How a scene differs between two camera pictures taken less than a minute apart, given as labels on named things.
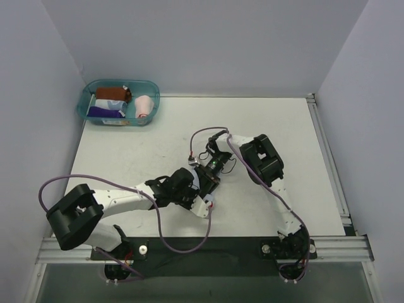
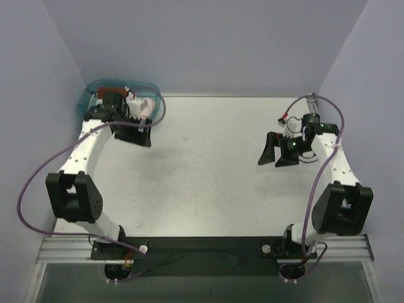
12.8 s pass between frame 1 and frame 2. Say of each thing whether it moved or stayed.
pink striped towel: stayed
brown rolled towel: stayed
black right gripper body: moved
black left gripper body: moved
